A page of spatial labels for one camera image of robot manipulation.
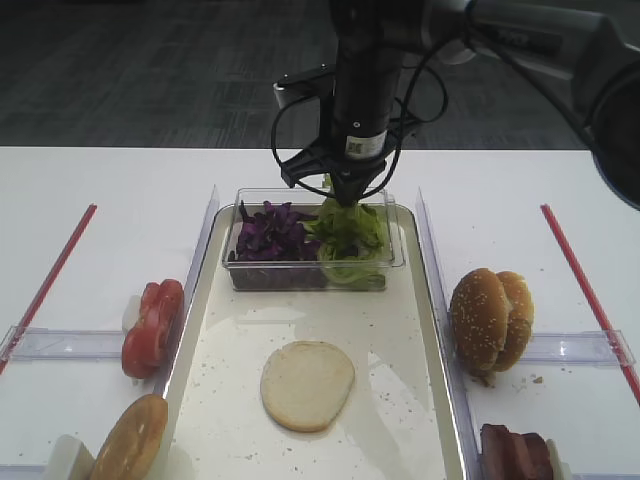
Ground right upper acrylic rail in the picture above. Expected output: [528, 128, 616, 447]
[519, 330, 636, 367]

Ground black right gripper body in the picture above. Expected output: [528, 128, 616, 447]
[278, 117, 400, 187]

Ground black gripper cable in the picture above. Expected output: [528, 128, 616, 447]
[269, 29, 476, 199]

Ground shredded purple cabbage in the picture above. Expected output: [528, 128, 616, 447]
[228, 201, 320, 262]

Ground front sesame bun top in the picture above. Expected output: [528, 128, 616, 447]
[450, 268, 509, 374]

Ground red tape strip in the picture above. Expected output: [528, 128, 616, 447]
[0, 203, 97, 373]
[540, 204, 639, 402]

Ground long acrylic divider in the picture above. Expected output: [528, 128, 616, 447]
[415, 189, 484, 479]
[153, 185, 220, 400]

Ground right long acrylic divider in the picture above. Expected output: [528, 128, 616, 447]
[415, 189, 484, 479]

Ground gripper mounted camera box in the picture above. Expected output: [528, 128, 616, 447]
[273, 64, 335, 109]

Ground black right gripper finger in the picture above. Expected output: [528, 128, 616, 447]
[356, 172, 384, 202]
[330, 172, 358, 207]

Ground clear plastic salad container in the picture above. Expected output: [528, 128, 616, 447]
[221, 188, 404, 291]

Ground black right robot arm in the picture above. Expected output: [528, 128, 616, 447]
[274, 1, 639, 206]

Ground acrylic rail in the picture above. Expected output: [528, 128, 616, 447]
[1, 326, 125, 361]
[519, 330, 636, 367]

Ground front tomato slice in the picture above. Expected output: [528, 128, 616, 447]
[121, 296, 182, 379]

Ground left red tape strip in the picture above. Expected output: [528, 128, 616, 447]
[0, 203, 97, 373]

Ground white holder behind tomato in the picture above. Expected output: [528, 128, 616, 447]
[122, 295, 141, 333]

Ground green lettuce in container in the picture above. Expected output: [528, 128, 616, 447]
[303, 198, 390, 262]

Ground white holder by meat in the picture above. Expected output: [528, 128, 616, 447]
[545, 439, 573, 480]

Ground metal baking tray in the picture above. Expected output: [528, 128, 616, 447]
[151, 207, 465, 479]

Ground rear sesame bun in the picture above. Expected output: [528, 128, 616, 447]
[494, 271, 535, 372]

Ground right red tape strip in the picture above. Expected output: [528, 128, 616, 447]
[540, 204, 639, 402]

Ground left upper acrylic rail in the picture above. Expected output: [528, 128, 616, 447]
[1, 326, 125, 361]

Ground brown meat patty slices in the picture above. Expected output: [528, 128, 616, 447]
[480, 424, 554, 480]

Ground bottom bun half on tray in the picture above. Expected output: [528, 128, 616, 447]
[260, 341, 355, 433]

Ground tomato slice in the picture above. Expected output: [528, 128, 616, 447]
[139, 279, 184, 319]
[121, 296, 182, 379]

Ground rear tomato slice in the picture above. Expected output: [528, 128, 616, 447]
[139, 279, 184, 319]

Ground white holder by patty disc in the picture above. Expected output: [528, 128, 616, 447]
[43, 435, 95, 480]

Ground sesame bun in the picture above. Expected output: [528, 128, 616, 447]
[450, 268, 509, 374]
[494, 271, 535, 372]

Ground left long acrylic divider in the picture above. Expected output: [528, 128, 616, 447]
[153, 185, 220, 400]

